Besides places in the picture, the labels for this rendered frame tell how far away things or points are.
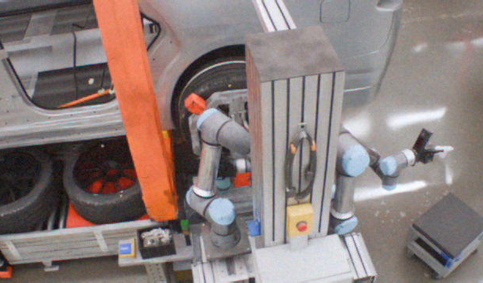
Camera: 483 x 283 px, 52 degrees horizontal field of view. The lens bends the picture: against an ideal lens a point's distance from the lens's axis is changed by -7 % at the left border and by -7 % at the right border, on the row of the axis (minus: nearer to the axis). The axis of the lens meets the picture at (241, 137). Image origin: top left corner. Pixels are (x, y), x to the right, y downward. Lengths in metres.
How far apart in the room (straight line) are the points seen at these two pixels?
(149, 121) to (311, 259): 1.03
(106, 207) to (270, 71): 2.00
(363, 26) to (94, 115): 1.66
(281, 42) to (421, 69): 3.58
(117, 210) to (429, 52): 3.44
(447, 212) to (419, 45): 2.44
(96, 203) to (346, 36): 1.79
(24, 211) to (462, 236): 2.74
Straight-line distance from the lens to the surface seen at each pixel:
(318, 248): 2.05
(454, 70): 5.22
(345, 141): 2.11
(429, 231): 3.32
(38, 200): 3.48
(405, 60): 5.19
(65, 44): 3.94
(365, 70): 3.21
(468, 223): 3.43
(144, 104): 2.45
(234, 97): 2.85
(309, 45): 1.61
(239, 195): 3.52
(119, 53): 2.28
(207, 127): 2.25
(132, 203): 3.30
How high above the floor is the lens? 2.92
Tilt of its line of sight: 44 degrees down
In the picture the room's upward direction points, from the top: 4 degrees counter-clockwise
